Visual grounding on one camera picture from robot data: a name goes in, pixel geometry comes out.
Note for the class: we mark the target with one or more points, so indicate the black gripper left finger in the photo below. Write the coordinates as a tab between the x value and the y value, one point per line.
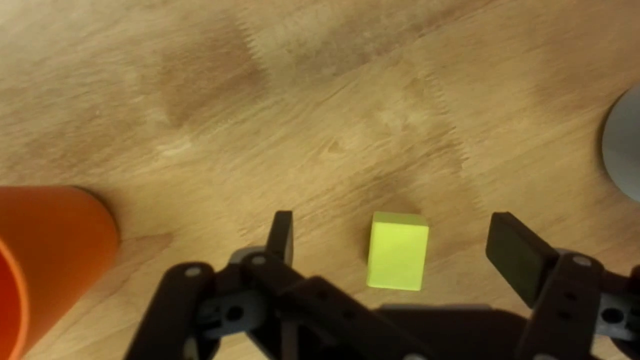
259	293

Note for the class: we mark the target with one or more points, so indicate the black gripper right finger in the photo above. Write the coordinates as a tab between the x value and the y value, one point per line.
571	295

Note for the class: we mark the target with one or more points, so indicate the grey measuring cup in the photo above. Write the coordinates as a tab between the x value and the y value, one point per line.
621	142

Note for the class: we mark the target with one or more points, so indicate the orange plastic cup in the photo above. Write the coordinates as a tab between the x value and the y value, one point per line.
54	244

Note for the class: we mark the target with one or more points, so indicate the yellow cube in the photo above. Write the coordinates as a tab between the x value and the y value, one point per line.
396	250

